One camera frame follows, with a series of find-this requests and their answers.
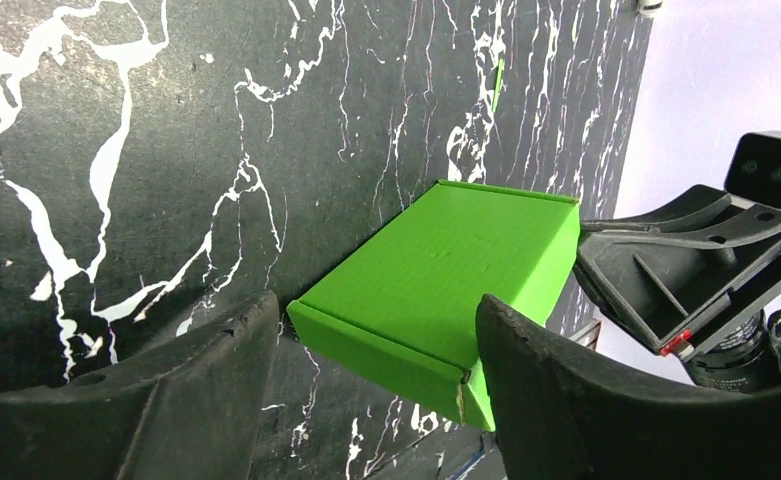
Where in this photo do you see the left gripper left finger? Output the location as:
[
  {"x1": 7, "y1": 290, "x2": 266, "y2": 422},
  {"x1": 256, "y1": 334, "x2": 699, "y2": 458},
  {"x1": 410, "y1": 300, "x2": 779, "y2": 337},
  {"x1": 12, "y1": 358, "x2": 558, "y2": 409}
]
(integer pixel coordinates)
[{"x1": 0, "y1": 291, "x2": 280, "y2": 479}]

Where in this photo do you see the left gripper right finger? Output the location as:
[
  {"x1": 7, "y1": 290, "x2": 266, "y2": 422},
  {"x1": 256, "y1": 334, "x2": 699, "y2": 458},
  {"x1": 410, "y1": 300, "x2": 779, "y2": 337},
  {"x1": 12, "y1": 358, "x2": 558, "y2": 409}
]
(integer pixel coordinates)
[{"x1": 476, "y1": 294, "x2": 781, "y2": 479}]

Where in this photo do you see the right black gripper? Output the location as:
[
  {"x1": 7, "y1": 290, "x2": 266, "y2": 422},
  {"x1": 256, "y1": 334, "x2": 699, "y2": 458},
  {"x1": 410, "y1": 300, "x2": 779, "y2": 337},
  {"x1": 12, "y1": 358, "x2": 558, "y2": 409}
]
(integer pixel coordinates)
[{"x1": 574, "y1": 185, "x2": 781, "y2": 361}]

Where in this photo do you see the green paper box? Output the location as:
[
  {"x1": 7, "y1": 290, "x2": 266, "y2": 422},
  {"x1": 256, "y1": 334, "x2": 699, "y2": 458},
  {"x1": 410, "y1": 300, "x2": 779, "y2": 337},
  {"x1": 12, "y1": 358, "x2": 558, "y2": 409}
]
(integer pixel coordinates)
[{"x1": 287, "y1": 180, "x2": 580, "y2": 431}]

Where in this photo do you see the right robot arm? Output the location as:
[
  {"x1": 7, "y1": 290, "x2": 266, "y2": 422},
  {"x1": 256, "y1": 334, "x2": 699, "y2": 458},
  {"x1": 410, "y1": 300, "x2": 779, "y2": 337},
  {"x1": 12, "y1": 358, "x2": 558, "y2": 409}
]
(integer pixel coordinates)
[{"x1": 574, "y1": 185, "x2": 781, "y2": 393}]

